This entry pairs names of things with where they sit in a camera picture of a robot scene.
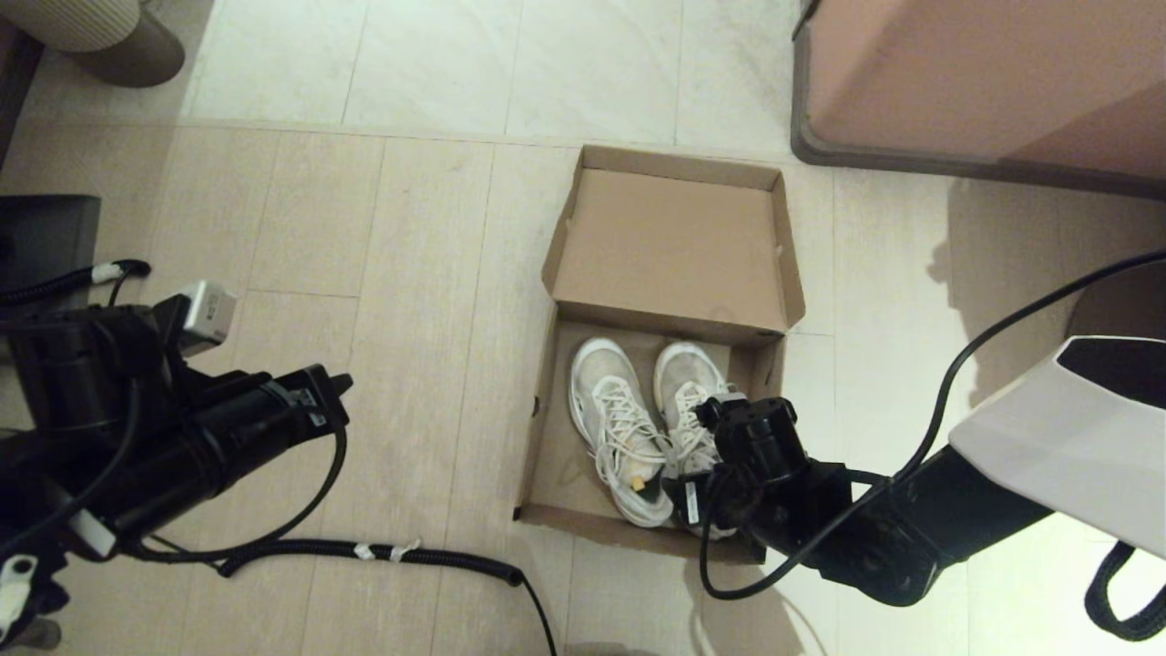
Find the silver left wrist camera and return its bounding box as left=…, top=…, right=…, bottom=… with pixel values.
left=178, top=281, right=238, bottom=356

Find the round brown pedestal base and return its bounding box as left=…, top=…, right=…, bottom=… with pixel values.
left=1064, top=260, right=1166, bottom=345

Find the black corrugated cable conduit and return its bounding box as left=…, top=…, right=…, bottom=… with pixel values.
left=0, top=260, right=154, bottom=311
left=217, top=538, right=558, bottom=656

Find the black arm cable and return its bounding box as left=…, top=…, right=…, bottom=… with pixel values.
left=700, top=251, right=1166, bottom=602
left=123, top=426, right=349, bottom=562

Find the brown cardboard shoe box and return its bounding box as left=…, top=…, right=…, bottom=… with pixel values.
left=513, top=144, right=807, bottom=566

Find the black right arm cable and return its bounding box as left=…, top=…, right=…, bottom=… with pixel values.
left=700, top=251, right=1166, bottom=602

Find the dark grey block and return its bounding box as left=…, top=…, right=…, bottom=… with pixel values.
left=0, top=194, right=103, bottom=311

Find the striped beige ottoman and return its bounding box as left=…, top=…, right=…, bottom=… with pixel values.
left=0, top=0, right=188, bottom=89

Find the white lace-up sneaker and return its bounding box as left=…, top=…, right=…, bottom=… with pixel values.
left=569, top=337, right=677, bottom=529
left=653, top=342, right=757, bottom=540

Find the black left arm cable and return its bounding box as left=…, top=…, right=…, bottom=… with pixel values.
left=123, top=426, right=349, bottom=562

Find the pink cabinet with grey base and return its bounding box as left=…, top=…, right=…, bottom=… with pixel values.
left=789, top=0, right=1166, bottom=201

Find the thick black corrugated arm hose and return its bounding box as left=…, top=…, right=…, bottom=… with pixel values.
left=1084, top=540, right=1166, bottom=641

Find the dark brown furniture edge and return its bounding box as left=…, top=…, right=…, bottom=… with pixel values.
left=0, top=23, right=46, bottom=174

